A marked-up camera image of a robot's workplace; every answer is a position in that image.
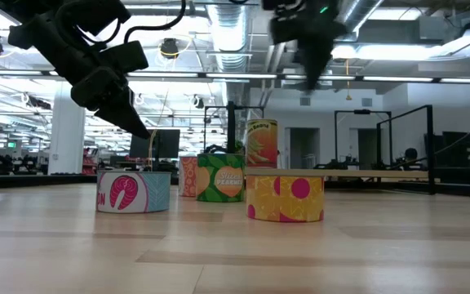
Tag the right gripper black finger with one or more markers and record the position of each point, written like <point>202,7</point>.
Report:
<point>309,61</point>
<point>322,57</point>

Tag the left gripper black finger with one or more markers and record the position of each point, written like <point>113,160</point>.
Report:
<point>131,108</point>
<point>116,114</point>

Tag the white pink salmon can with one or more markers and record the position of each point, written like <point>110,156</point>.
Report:
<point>133,192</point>

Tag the orange patterned can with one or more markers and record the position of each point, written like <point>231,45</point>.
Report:
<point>188,175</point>

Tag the tall orange green beans can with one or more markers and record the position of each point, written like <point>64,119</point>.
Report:
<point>261,143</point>

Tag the green sliced peaches can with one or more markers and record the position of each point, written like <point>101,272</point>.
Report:
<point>218,179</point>

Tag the wide yellow pink fruit can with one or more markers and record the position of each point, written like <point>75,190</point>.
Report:
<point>284,200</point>

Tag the small dark robot arm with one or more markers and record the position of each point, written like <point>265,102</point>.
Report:
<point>215,149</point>

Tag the black computer monitor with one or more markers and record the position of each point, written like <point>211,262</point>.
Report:
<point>165,143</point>

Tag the white building pillar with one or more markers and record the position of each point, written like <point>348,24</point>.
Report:
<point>67,130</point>

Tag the red tool cabinet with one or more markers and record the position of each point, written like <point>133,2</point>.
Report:
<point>90,161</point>

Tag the black ceiling speaker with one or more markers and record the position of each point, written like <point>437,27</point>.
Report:
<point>198,102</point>

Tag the long ceiling light strip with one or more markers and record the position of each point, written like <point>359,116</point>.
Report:
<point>6,72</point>
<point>467,80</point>
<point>398,78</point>
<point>241,76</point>

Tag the green exit sign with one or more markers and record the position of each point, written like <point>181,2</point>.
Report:
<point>11,144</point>

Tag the small green leafy plant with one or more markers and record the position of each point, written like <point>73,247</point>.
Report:
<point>240,147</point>

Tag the person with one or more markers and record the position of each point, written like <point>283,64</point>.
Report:
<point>411,154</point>

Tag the dark monitor back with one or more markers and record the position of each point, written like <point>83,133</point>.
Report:
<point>457,149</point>

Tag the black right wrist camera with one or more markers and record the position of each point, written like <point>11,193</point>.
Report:
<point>285,29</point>

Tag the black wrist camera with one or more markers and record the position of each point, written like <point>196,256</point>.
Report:
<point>131,57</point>
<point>285,29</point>

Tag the wall air vent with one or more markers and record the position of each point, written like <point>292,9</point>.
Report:
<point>366,102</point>
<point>305,101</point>

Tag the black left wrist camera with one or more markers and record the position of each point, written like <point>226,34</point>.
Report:
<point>131,57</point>

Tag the black rectangular rig frame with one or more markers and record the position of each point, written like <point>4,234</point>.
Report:
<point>361,111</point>
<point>218,107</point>

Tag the silver ventilation duct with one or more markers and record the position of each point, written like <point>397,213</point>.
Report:
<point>231,36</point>

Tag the black table border frame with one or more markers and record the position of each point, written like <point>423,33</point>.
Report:
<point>35,179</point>

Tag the wooden shelf with black frame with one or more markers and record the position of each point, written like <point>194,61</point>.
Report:
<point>361,173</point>

